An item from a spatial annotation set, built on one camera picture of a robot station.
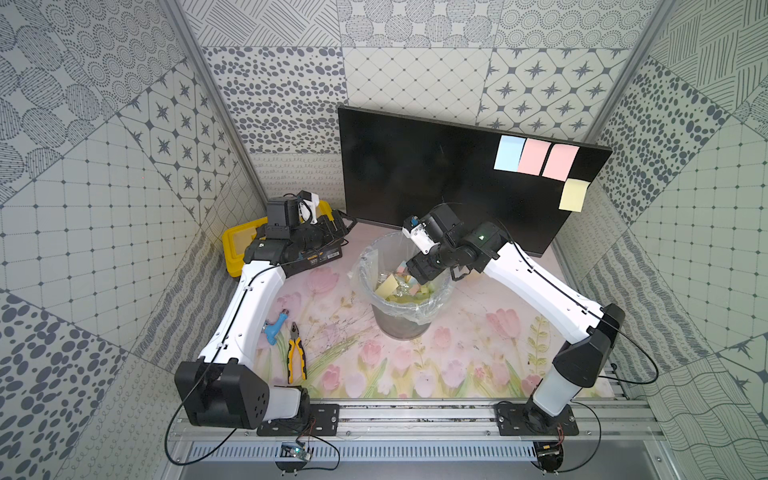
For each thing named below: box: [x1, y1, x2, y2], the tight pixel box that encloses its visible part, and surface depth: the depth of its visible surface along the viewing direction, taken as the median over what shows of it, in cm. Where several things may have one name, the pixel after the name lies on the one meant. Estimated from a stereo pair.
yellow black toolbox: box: [222, 200, 357, 277], surface depth 67 cm
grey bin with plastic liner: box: [348, 231, 453, 341], surface depth 76 cm
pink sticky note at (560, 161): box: [542, 143, 580, 182], surface depth 65 cm
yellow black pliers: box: [287, 322, 307, 385], surface depth 85 cm
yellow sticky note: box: [558, 178, 591, 213], surface depth 70 cm
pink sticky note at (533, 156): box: [517, 138, 551, 176], surface depth 65 cm
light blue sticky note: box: [494, 135, 526, 172], surface depth 66 cm
